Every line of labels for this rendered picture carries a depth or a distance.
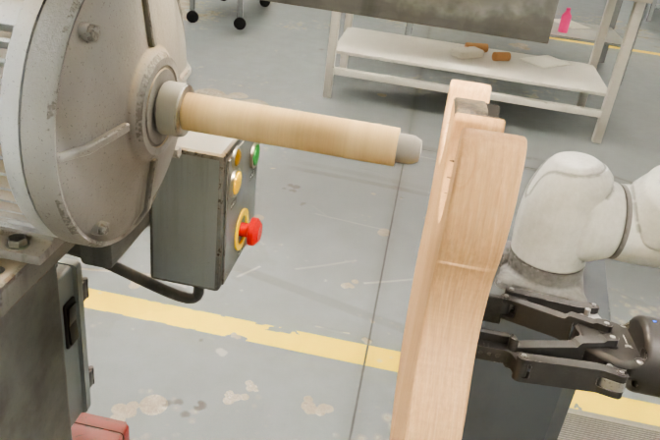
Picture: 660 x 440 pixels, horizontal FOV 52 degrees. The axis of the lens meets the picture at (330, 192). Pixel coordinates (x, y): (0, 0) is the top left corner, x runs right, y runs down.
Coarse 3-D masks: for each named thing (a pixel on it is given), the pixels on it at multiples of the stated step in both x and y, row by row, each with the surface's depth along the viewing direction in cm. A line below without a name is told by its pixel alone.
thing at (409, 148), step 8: (400, 136) 54; (408, 136) 55; (400, 144) 54; (408, 144) 54; (416, 144) 54; (400, 152) 54; (408, 152) 54; (416, 152) 54; (400, 160) 55; (408, 160) 54; (416, 160) 55
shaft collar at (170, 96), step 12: (168, 84) 56; (180, 84) 56; (168, 96) 55; (180, 96) 55; (156, 108) 55; (168, 108) 55; (180, 108) 55; (156, 120) 55; (168, 120) 55; (168, 132) 56; (180, 132) 56
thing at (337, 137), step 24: (192, 96) 56; (192, 120) 56; (216, 120) 55; (240, 120) 55; (264, 120) 55; (288, 120) 55; (312, 120) 55; (336, 120) 55; (288, 144) 55; (312, 144) 55; (336, 144) 54; (360, 144) 54; (384, 144) 54
